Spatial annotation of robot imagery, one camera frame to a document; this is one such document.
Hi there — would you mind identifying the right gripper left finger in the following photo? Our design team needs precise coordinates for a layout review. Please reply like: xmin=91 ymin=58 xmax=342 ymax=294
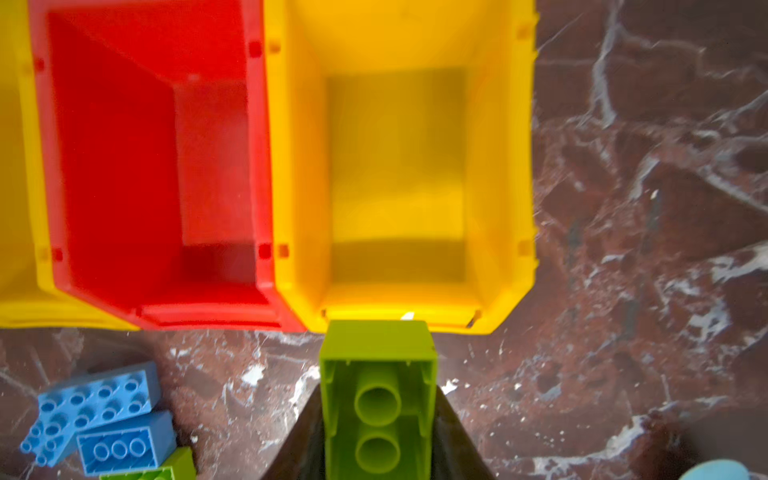
xmin=261 ymin=386 xmax=326 ymax=480

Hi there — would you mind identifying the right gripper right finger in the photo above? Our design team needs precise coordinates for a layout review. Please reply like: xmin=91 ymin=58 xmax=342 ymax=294
xmin=430 ymin=389 xmax=495 ymax=480

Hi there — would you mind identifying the green lego brick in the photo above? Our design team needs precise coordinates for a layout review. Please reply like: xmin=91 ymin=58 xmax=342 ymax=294
xmin=319 ymin=320 xmax=438 ymax=479

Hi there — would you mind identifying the green lego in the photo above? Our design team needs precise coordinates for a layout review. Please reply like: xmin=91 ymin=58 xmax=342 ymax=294
xmin=99 ymin=447 xmax=197 ymax=480

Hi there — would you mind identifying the blue lego upturned brick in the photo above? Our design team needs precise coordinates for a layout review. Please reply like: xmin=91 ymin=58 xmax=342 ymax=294
xmin=77 ymin=410 xmax=177 ymax=477

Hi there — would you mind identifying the blue lego top brick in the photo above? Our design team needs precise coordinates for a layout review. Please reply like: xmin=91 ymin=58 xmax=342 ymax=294
xmin=38 ymin=361 xmax=161 ymax=434

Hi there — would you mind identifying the blue lego diagonal brick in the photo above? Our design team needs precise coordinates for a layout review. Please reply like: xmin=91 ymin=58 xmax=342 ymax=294
xmin=20 ymin=413 xmax=77 ymax=467

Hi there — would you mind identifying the light blue toy shovel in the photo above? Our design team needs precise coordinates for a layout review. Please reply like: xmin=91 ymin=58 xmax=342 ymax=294
xmin=680 ymin=459 xmax=750 ymax=480

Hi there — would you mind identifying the left yellow bin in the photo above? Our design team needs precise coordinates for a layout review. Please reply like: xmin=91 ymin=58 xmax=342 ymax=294
xmin=1 ymin=1 xmax=138 ymax=331

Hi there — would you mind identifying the yellow bin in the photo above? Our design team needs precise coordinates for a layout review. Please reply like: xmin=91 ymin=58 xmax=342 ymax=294
xmin=1 ymin=1 xmax=138 ymax=331
xmin=264 ymin=1 xmax=539 ymax=335

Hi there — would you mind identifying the right yellow bin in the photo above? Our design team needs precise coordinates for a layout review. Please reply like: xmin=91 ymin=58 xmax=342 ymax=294
xmin=264 ymin=1 xmax=539 ymax=335

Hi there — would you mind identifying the red middle bin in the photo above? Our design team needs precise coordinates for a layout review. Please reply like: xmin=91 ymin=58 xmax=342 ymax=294
xmin=28 ymin=1 xmax=303 ymax=332

